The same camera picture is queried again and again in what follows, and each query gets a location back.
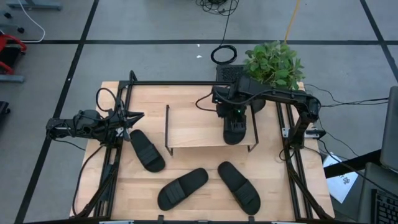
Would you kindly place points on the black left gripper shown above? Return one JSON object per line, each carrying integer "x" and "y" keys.
{"x": 113, "y": 132}

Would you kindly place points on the black aluminium rig frame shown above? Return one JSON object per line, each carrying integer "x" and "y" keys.
{"x": 174, "y": 82}

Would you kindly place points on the green potted plant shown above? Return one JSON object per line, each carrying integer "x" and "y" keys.
{"x": 273, "y": 65}

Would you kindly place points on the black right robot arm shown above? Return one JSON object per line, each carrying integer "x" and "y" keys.
{"x": 280, "y": 93}

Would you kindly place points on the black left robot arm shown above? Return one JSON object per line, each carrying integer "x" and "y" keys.
{"x": 87, "y": 123}

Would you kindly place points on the black rubber slide sandal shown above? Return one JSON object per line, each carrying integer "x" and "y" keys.
{"x": 234, "y": 139}
{"x": 239, "y": 186}
{"x": 146, "y": 152}
{"x": 182, "y": 189}

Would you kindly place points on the grey metal desk foot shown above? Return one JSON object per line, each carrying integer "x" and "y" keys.
{"x": 34, "y": 5}
{"x": 11, "y": 78}

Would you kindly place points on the white paper sheet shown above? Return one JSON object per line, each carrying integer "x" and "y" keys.
{"x": 342, "y": 186}

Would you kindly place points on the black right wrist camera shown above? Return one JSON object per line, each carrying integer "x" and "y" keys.
{"x": 222, "y": 95}

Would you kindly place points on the wooden shelf with black frame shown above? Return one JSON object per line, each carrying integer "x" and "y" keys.
{"x": 192, "y": 130}

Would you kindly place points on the red black cart frame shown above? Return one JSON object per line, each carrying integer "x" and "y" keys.
{"x": 6, "y": 37}

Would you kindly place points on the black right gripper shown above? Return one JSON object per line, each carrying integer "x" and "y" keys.
{"x": 231, "y": 112}

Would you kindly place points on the black table edge clamp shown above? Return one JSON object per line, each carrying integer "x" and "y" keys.
{"x": 160, "y": 219}
{"x": 251, "y": 220}

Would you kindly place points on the black caster wheel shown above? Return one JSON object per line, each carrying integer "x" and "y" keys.
{"x": 7, "y": 15}
{"x": 20, "y": 30}

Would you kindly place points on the grey laptop computer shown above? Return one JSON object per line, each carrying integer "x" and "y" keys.
{"x": 390, "y": 130}

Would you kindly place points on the black side desk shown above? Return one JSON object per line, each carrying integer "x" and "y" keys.
{"x": 351, "y": 165}

